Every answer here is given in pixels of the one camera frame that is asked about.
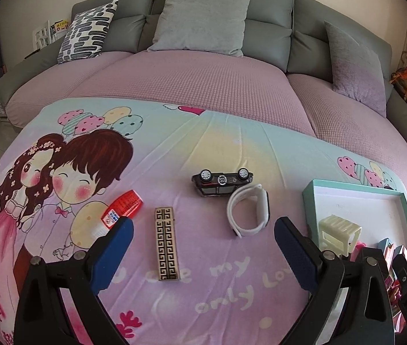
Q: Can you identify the pink smartwatch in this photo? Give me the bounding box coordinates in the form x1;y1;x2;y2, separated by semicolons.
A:
351;241;367;261

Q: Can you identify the white book rack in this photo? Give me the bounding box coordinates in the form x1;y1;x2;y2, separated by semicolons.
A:
32;19;72;49

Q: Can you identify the white smartwatch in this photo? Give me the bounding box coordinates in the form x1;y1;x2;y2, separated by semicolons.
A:
226;184;270;238

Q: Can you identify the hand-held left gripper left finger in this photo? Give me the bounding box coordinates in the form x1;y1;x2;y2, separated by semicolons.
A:
13;217;135;345

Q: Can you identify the grey sofa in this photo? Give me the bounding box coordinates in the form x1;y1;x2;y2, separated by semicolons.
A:
0;0;407;191

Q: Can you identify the white plastic mini stool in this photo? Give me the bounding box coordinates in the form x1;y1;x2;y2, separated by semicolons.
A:
318;214;362;257

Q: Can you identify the gold black patterned lighter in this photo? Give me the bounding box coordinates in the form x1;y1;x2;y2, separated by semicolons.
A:
154;206;182;281

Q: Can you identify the printed cartoon blanket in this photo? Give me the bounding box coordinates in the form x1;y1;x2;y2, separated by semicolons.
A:
0;97;407;345

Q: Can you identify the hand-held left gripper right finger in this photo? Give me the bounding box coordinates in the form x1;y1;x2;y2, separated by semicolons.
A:
274;216;394;345

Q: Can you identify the grey square pillow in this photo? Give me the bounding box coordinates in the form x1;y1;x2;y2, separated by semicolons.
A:
147;0;252;57

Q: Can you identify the black toy car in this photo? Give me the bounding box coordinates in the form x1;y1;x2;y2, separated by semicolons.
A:
191;168;254;198

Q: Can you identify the teal white cardboard tray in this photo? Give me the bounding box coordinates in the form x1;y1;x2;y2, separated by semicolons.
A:
302;179;407;270

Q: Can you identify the red glue tube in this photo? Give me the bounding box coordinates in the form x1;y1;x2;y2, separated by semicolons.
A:
96;191;144;238

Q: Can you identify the pink sofa cover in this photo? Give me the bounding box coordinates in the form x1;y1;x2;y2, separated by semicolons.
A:
6;50;407;191

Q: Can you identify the purple grey pillow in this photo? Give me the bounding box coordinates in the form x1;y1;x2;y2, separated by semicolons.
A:
324;21;387;117

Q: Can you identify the black white patterned pillow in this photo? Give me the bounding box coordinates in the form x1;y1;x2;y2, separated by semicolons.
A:
57;0;120;64

